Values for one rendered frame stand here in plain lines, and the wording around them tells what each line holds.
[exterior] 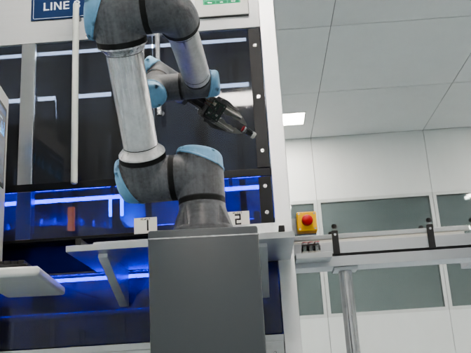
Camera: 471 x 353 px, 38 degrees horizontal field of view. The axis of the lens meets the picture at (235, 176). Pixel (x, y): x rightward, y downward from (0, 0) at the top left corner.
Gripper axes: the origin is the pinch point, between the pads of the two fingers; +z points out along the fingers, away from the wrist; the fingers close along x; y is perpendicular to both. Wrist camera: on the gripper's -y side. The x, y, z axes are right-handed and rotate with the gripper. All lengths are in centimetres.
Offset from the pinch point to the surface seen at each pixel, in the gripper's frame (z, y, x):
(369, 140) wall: 254, -485, 55
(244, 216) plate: 27.4, -31.6, -27.3
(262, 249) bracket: 25.7, 6.2, -28.5
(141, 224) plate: -2, -39, -50
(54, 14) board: -68, -90, -3
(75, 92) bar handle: -46, -63, -24
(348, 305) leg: 77, -20, -35
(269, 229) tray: 23.1, 8.5, -21.6
